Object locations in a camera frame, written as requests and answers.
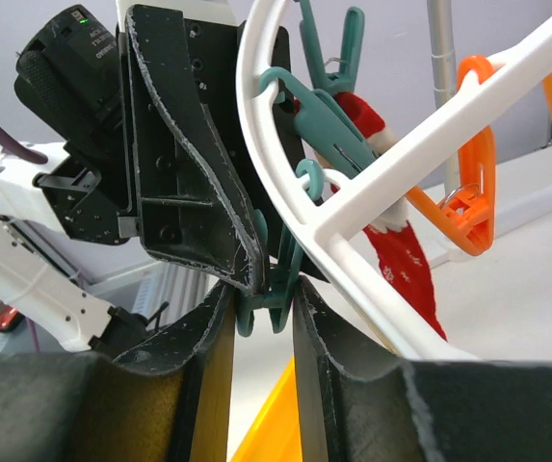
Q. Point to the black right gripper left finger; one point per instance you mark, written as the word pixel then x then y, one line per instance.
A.
pixel 166 399

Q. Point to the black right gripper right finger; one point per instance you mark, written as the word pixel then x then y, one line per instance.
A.
pixel 359 402

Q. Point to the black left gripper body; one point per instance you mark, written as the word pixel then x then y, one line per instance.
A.
pixel 68 76

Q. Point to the red santa sock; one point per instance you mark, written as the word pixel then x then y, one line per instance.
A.
pixel 401 259

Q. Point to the white round clip hanger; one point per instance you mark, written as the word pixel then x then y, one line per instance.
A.
pixel 324 232

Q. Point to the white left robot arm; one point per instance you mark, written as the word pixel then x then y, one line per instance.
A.
pixel 48 291

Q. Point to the yellow plastic bin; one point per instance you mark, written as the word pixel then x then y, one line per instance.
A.
pixel 275 434

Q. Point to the white drying rack stand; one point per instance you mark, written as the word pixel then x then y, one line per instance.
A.
pixel 451 78

